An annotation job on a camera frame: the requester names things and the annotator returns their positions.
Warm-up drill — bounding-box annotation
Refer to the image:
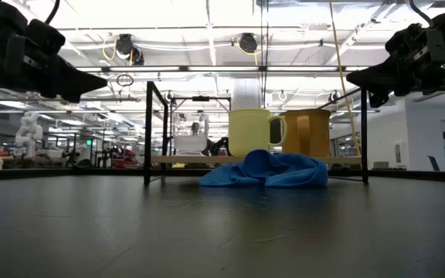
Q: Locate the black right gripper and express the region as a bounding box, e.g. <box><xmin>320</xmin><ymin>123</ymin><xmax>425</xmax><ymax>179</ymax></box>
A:
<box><xmin>345</xmin><ymin>22</ymin><xmax>445</xmax><ymax>109</ymax></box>

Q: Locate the orange enamel mug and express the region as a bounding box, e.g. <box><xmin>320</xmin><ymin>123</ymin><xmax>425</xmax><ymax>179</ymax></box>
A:
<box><xmin>280</xmin><ymin>108</ymin><xmax>332</xmax><ymax>158</ymax></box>

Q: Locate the pale yellow plastic mug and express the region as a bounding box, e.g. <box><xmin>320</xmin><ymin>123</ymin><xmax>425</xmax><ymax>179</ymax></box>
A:
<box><xmin>228</xmin><ymin>108</ymin><xmax>288</xmax><ymax>158</ymax></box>

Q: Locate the white robot figure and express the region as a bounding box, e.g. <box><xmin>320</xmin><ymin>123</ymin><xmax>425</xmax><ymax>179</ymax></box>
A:
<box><xmin>15</xmin><ymin>111</ymin><xmax>44</xmax><ymax>159</ymax></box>

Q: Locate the black metal stand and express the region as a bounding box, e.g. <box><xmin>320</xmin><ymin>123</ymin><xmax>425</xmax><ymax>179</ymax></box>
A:
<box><xmin>170</xmin><ymin>95</ymin><xmax>232</xmax><ymax>113</ymax></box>

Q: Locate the white round column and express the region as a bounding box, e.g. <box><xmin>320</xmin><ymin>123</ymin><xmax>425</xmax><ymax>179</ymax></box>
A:
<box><xmin>232</xmin><ymin>79</ymin><xmax>264</xmax><ymax>111</ymax></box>

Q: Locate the blue cloth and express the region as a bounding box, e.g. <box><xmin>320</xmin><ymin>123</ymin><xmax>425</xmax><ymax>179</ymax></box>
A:
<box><xmin>198</xmin><ymin>149</ymin><xmax>329</xmax><ymax>189</ymax></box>

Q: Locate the hanging metal ring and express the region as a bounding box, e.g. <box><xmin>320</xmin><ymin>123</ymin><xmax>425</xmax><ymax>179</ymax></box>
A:
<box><xmin>116</xmin><ymin>73</ymin><xmax>135</xmax><ymax>87</ymax></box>

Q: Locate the yellow hanging cable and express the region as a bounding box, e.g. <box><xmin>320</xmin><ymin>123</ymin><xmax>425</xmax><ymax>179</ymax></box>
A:
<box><xmin>328</xmin><ymin>0</ymin><xmax>362</xmax><ymax>158</ymax></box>

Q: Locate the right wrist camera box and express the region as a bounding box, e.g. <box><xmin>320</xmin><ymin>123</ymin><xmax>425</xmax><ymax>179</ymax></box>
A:
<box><xmin>385</xmin><ymin>22</ymin><xmax>426</xmax><ymax>53</ymax></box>

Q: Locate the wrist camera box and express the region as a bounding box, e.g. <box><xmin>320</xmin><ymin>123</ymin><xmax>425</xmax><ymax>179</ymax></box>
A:
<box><xmin>25</xmin><ymin>18</ymin><xmax>66</xmax><ymax>55</ymax></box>
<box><xmin>385</xmin><ymin>22</ymin><xmax>426</xmax><ymax>53</ymax></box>

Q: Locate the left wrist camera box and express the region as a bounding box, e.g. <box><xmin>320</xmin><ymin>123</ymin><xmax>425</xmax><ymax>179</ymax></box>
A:
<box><xmin>25</xmin><ymin>18</ymin><xmax>66</xmax><ymax>55</ymax></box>

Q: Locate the black ceiling cable reel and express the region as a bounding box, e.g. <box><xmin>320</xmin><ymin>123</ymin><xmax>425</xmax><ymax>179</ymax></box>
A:
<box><xmin>237</xmin><ymin>32</ymin><xmax>260</xmax><ymax>55</ymax></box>
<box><xmin>114</xmin><ymin>33</ymin><xmax>145</xmax><ymax>66</ymax></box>

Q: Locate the wooden shelf with black frame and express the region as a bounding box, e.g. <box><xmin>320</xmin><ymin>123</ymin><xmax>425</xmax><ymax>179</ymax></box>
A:
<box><xmin>143</xmin><ymin>80</ymin><xmax>369</xmax><ymax>185</ymax></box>

